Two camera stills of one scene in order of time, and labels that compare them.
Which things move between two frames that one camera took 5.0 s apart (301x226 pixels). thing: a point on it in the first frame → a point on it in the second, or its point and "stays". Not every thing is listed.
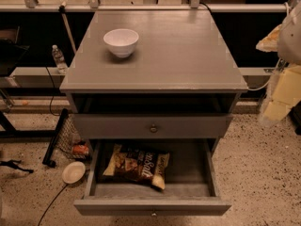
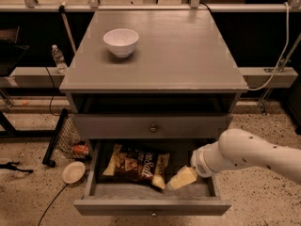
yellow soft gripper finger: (286, 94) → (184, 177)
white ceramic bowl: (121, 41) stays
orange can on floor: (80, 150) stays
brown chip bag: (138, 166) stays
